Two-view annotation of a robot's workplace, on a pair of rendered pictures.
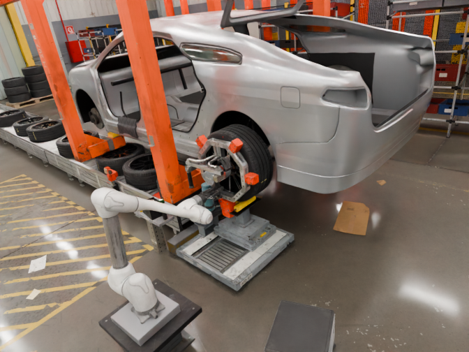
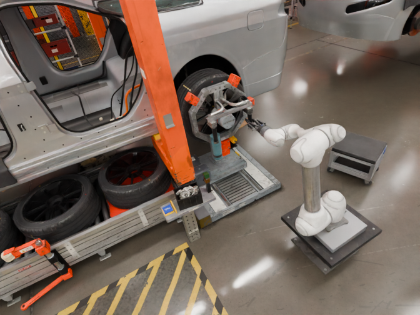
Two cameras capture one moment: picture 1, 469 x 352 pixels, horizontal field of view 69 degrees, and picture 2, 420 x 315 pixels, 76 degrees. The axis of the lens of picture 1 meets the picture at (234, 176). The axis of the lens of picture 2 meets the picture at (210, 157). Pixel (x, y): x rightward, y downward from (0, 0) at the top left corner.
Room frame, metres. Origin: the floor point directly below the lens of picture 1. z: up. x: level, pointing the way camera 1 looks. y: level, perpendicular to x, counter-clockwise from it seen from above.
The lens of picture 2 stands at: (1.99, 2.10, 2.07)
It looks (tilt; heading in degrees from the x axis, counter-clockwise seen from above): 39 degrees down; 293
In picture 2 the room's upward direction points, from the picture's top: 10 degrees counter-clockwise
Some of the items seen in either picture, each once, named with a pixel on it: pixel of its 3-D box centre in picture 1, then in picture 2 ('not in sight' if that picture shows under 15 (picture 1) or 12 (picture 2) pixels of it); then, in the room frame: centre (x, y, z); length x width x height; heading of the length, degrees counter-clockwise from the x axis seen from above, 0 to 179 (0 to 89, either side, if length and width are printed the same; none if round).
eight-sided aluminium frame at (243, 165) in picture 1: (222, 170); (219, 114); (2.68, 0.09, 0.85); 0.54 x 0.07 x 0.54; 44
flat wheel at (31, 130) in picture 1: (47, 130); not in sight; (6.47, 3.44, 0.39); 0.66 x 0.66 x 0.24
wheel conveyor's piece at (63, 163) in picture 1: (85, 155); not in sight; (5.34, 2.38, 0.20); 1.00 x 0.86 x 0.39; 44
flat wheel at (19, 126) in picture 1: (32, 126); not in sight; (6.99, 3.96, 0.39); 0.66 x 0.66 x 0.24
